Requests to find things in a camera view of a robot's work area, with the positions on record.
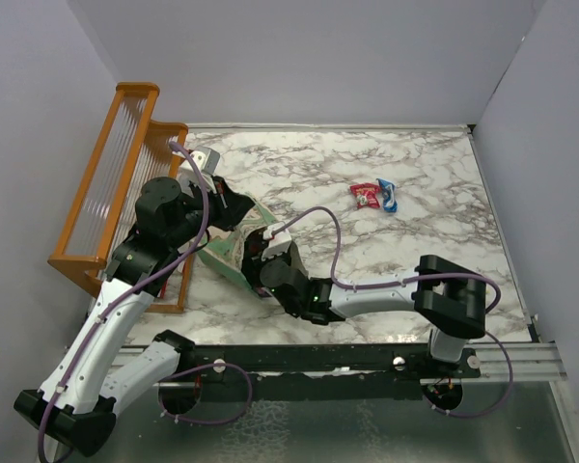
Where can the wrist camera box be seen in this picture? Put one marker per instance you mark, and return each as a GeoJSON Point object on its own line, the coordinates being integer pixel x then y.
{"type": "Point", "coordinates": [205, 159]}
{"type": "Point", "coordinates": [277, 240]}

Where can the blue snack packet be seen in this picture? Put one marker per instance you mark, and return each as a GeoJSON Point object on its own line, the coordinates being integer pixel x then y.
{"type": "Point", "coordinates": [388, 191]}

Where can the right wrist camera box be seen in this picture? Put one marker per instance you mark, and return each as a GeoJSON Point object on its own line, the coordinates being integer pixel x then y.
{"type": "Point", "coordinates": [277, 240]}

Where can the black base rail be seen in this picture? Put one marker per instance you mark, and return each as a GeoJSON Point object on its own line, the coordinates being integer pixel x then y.
{"type": "Point", "coordinates": [232, 373]}

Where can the red snack packet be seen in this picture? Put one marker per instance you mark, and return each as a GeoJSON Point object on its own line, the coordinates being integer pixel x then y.
{"type": "Point", "coordinates": [365, 195]}

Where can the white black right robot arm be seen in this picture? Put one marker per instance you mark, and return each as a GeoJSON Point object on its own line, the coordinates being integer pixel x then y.
{"type": "Point", "coordinates": [450, 297]}

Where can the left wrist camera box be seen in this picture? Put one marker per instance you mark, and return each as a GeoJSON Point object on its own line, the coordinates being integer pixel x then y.
{"type": "Point", "coordinates": [205, 159]}

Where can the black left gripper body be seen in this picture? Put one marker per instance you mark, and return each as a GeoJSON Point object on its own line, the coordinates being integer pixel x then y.
{"type": "Point", "coordinates": [194, 209]}

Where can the wooden acrylic display rack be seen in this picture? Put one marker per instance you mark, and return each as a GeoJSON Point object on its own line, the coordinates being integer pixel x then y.
{"type": "Point", "coordinates": [131, 149]}

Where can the green illustrated paper bag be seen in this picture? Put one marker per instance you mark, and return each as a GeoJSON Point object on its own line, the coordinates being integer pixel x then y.
{"type": "Point", "coordinates": [223, 254]}

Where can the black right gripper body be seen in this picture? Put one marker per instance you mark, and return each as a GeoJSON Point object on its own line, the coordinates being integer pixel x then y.
{"type": "Point", "coordinates": [253, 262]}

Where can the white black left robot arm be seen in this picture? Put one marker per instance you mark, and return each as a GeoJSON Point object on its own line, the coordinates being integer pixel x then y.
{"type": "Point", "coordinates": [79, 403]}

